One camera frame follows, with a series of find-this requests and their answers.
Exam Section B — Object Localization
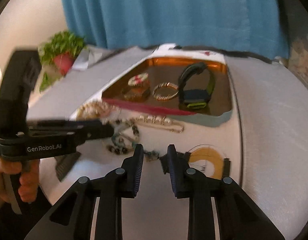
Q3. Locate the gold pearl bracelet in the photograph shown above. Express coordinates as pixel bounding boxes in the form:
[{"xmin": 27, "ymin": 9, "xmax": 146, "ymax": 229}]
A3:
[{"xmin": 75, "ymin": 100, "xmax": 121, "ymax": 121}]

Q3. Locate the dark beaded necklace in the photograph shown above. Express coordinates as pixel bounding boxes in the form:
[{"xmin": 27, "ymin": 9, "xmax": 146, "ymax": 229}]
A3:
[{"xmin": 106, "ymin": 119, "xmax": 160, "ymax": 162}]

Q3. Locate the pearl necklace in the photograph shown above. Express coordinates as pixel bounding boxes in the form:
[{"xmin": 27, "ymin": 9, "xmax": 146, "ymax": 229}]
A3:
[{"xmin": 128, "ymin": 114, "xmax": 185, "ymax": 134}]

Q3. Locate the pastel beaded bracelet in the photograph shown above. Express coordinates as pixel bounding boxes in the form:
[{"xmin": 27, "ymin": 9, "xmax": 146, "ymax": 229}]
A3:
[{"xmin": 127, "ymin": 73, "xmax": 150, "ymax": 87}]

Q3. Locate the copper jewelry tray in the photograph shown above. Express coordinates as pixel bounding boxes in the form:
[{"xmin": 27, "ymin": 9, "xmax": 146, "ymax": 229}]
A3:
[{"xmin": 102, "ymin": 57, "xmax": 233, "ymax": 127}]

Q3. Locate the person's left hand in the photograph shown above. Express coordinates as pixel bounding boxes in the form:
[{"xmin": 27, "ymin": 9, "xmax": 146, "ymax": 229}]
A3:
[{"xmin": 0, "ymin": 154, "xmax": 41, "ymax": 204}]

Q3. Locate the white patterned table runner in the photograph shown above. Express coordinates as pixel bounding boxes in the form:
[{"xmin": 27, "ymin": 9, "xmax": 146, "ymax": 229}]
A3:
[{"xmin": 28, "ymin": 45, "xmax": 241, "ymax": 239}]

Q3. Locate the green potted plant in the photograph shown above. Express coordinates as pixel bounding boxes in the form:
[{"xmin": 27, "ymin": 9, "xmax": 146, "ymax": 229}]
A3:
[{"xmin": 38, "ymin": 30, "xmax": 86, "ymax": 92}]

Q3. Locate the grey table cloth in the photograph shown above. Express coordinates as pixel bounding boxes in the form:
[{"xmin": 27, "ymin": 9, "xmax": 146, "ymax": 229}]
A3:
[{"xmin": 226, "ymin": 57, "xmax": 308, "ymax": 239}]

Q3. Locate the black green smart watch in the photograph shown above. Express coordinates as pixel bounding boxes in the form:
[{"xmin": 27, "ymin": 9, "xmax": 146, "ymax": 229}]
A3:
[{"xmin": 178, "ymin": 62, "xmax": 216, "ymax": 112}]

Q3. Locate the clear plastic storage bin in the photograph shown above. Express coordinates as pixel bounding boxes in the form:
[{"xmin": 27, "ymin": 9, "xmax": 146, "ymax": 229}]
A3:
[{"xmin": 288, "ymin": 28, "xmax": 308, "ymax": 89}]

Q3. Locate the blue curtain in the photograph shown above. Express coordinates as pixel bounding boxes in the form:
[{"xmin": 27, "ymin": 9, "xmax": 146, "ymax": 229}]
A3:
[{"xmin": 62, "ymin": 0, "xmax": 289, "ymax": 59}]

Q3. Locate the gold bangle bracelet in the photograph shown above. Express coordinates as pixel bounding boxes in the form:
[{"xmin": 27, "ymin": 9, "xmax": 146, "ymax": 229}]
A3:
[{"xmin": 152, "ymin": 81, "xmax": 180, "ymax": 103}]

